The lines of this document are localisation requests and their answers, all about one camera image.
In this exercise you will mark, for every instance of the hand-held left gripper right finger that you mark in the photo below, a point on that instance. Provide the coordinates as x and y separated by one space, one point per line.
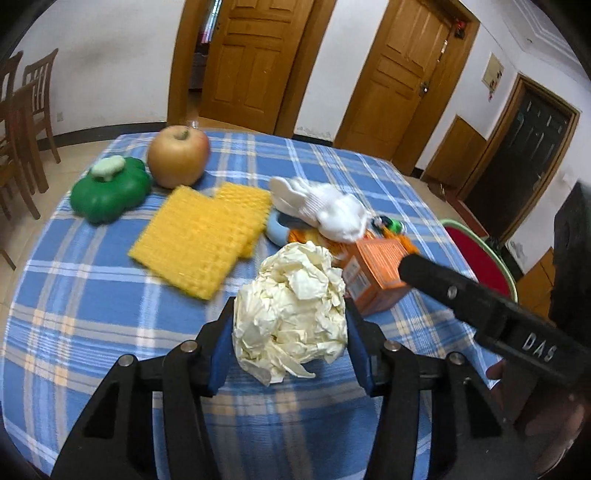
360 353

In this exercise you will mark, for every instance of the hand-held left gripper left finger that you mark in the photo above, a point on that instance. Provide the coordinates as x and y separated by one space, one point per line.
224 351

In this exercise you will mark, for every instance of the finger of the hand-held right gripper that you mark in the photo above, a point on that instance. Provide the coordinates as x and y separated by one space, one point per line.
443 288

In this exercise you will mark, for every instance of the red basin with green rim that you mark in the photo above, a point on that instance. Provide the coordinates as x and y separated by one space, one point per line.
480 263

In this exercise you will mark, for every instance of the cream paper ball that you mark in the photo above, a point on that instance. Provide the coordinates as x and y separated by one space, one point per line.
291 304

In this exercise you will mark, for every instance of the yellow foam fruit net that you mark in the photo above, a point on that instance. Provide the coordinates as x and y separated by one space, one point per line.
249 207
184 244

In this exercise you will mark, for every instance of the orange mesh bag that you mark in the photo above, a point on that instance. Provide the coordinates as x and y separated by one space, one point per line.
301 236

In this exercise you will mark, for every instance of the person's right hand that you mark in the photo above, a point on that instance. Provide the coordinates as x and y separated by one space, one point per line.
561 429

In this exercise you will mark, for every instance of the orange cardboard box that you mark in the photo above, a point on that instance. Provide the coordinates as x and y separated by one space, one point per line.
378 277

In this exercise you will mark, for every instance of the small green can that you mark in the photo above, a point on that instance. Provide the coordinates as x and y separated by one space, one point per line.
393 226

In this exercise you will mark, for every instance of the blue plaid tablecloth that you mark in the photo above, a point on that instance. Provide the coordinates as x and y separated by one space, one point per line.
92 300

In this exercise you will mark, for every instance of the black door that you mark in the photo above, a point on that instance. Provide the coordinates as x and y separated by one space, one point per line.
521 157

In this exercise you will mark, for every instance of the green plastic toy pepper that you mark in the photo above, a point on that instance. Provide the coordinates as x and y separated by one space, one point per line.
111 194

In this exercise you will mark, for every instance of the yellow-red apple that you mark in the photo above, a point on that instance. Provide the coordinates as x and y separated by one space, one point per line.
178 157

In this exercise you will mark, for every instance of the closed wooden door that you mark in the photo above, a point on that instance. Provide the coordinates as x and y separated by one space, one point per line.
397 78

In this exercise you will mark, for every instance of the open wooden door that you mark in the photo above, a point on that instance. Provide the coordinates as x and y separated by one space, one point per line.
249 69

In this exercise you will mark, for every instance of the wooden chair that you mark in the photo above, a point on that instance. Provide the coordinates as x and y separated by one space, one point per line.
23 120
39 69
8 74

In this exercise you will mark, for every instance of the wooden wall panel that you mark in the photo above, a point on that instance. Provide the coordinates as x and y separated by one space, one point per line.
455 152

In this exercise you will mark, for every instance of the wooden door frame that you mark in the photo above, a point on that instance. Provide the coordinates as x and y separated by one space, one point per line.
178 69
438 92

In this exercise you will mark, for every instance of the beige electrical wall box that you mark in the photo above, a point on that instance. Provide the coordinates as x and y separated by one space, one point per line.
492 69

